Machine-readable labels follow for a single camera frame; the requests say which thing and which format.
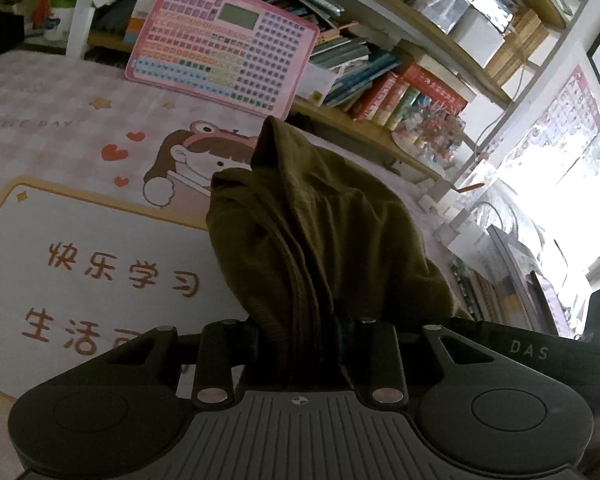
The pink learning tablet toy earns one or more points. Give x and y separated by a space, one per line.
244 54

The white pen holder cup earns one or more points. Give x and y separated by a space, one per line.
58 21

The red thick dictionary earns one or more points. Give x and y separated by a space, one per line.
436 89

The dark brown garment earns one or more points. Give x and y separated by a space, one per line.
309 242

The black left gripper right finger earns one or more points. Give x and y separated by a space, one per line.
373 362

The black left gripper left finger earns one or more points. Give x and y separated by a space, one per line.
223 346

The pink checkered desk mat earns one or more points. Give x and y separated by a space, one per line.
85 261

